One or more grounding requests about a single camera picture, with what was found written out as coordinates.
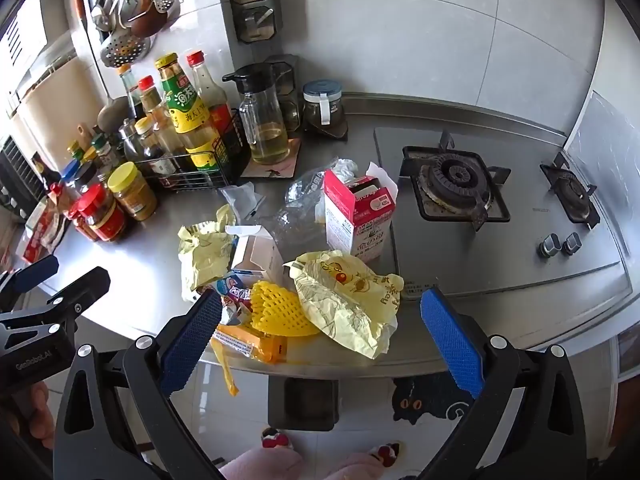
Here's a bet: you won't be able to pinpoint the small clear plastic pouch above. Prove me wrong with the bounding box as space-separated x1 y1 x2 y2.
220 183 267 222

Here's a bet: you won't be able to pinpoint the black countertop appliance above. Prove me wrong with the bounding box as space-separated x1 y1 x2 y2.
0 135 49 224

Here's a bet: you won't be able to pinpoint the red food packets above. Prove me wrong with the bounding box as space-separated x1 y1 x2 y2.
15 194 72 264

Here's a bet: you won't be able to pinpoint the person's left hand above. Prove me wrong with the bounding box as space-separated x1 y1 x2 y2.
10 381 56 456

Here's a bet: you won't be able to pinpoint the large yellow printed bag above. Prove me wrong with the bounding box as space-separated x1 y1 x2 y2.
283 250 405 359

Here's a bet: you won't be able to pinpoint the large black burner grate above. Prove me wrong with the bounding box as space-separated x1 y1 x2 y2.
399 130 512 232

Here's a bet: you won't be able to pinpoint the glass oil pitcher black lid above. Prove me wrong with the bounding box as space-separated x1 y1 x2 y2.
222 66 294 166

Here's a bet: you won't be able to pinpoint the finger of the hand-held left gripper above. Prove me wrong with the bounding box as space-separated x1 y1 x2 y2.
0 266 111 344
0 254 60 302

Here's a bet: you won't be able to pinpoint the plain yellow bag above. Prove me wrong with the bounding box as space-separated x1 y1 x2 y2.
178 204 238 302

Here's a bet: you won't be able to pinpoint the red-cap red label sauce bottle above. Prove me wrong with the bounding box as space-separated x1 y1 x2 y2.
186 50 237 157

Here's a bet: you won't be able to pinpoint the red and white milk carton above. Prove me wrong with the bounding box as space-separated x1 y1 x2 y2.
324 161 399 264

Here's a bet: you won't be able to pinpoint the black wire bottle rack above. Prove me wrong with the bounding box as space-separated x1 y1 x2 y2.
127 109 252 192

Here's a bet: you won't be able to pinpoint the group of small spice bottles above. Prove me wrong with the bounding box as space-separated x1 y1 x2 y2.
47 124 124 197

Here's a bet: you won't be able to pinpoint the dark soy sauce bottle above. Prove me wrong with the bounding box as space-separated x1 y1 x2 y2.
118 65 149 122

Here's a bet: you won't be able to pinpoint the pink square coaster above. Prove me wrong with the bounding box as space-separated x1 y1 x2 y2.
240 137 304 179

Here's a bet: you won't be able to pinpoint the small yellow-cap bottle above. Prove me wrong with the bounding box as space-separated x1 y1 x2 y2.
134 116 179 177

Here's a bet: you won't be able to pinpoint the small red-cap amber bottle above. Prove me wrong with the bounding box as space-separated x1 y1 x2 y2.
137 75 177 161

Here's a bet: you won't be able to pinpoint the yellow foam fruit net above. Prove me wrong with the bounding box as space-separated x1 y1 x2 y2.
248 281 321 336

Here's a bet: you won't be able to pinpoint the dark countertop seasoning box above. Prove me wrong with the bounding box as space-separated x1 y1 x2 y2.
262 54 304 134

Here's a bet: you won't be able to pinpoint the group of hanging kitchen utensils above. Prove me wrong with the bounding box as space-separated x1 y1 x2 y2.
72 0 207 69

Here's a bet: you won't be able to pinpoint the wall-mounted double seasoning box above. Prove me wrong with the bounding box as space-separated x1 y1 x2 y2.
226 0 282 47

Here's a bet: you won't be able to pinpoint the orange plastic wrapper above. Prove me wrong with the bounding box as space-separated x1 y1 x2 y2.
210 322 289 397

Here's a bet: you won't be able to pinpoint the metal-top glass cruet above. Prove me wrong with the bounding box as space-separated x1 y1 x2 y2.
118 119 147 162

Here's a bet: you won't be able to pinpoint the black cat floor mat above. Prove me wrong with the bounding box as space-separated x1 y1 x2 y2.
390 372 477 426

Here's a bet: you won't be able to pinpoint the strawberry slipper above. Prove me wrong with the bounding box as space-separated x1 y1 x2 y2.
261 427 294 452
369 441 404 467

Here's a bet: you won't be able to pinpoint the grey-brown round object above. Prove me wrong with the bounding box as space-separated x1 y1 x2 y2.
97 96 132 132

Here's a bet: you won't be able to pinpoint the small red-lid chili jar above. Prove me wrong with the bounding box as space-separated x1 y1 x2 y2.
67 205 97 241

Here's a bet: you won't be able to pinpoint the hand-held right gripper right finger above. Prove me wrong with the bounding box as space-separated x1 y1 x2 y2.
420 285 588 480

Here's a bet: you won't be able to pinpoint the stainless steel gas stove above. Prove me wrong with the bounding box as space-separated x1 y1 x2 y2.
372 126 632 297

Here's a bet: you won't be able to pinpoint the clear printed plastic wrap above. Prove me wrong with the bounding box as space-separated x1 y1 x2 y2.
284 157 346 213

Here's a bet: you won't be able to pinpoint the grey trash bin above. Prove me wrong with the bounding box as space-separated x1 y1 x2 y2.
267 376 341 432

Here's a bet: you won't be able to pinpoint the glass jar blue lid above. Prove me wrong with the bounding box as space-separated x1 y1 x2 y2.
301 79 346 128

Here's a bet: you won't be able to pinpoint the person's pink clothed leg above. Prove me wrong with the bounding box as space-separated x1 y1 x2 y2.
219 447 307 480
331 452 397 480

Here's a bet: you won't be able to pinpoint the small white paper carton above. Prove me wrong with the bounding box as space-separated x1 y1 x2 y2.
225 225 286 286

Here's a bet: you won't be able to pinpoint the foil splash guard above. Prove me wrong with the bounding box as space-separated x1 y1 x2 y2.
565 90 640 233

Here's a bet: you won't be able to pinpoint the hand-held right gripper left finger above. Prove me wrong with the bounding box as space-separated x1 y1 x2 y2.
52 287 226 480

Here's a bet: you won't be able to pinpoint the clear crushed plastic bottle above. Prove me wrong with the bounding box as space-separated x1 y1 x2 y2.
259 165 351 262

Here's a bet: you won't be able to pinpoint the dark jar tray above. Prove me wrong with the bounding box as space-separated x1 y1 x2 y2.
303 119 350 142

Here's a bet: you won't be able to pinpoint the yellow-lid sauce jar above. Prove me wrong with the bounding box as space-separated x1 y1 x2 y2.
107 161 159 222

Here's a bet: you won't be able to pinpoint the small black burner grate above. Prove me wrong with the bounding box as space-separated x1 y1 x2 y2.
539 152 601 230

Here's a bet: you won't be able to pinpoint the large red-lid chili jar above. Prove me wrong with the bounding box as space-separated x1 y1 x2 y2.
75 183 128 244

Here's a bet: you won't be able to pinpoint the colourful snack wrapper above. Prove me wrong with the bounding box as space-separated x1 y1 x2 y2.
202 272 256 326

